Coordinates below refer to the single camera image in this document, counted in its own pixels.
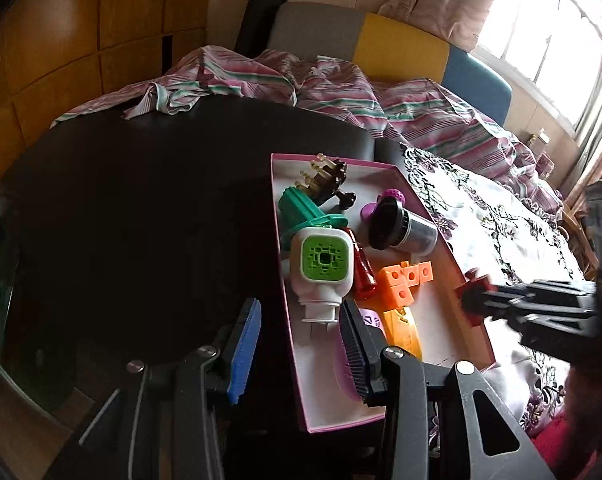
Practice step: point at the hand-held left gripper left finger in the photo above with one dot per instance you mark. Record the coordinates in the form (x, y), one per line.
(243, 355)

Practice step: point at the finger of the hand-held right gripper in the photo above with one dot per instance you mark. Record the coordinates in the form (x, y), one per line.
(556, 332)
(541, 294)

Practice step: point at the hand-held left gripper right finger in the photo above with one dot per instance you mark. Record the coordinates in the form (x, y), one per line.
(356, 355)

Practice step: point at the pink brush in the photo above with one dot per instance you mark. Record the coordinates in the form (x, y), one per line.
(343, 367)

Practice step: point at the orange yellow toy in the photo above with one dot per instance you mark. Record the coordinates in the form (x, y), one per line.
(403, 332)

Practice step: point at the white box with pink rim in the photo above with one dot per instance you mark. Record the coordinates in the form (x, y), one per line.
(321, 400)

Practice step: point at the red block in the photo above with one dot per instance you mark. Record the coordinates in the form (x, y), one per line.
(468, 292)

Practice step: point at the red translucent plastic piece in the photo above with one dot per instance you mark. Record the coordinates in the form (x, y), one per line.
(365, 275)

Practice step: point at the orange building blocks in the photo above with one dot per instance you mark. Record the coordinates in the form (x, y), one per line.
(401, 285)

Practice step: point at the white device with green face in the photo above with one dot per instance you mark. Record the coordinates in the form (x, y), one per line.
(321, 260)

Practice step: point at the black cylinder filter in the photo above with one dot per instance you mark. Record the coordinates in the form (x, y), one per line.
(411, 232)

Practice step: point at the purple silicone nub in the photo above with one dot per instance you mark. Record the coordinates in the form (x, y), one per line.
(368, 208)

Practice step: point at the green ribbed plastic plunger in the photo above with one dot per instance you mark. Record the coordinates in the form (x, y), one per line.
(301, 207)

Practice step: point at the brown massage comb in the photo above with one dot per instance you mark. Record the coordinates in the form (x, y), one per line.
(331, 175)

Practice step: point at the person's right forearm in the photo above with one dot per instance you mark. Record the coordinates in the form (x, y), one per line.
(586, 395)

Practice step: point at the pink patterned box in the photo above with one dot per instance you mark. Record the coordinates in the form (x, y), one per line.
(546, 165)

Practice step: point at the white floral tablecloth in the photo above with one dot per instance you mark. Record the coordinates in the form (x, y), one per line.
(486, 200)

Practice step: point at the person's red garment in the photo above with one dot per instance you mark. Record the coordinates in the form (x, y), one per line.
(556, 442)

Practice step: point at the white cardboard box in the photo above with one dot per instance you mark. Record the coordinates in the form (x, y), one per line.
(541, 140)

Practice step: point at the pink striped blanket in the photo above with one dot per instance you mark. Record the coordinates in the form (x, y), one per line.
(421, 120)

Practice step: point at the window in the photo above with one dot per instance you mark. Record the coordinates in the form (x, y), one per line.
(541, 35)

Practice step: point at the grey yellow blue headboard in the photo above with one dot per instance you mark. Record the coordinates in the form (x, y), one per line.
(401, 40)

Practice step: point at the black rolled mat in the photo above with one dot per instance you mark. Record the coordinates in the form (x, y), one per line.
(258, 15)

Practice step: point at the wooden wardrobe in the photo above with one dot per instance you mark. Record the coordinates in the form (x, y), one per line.
(81, 35)

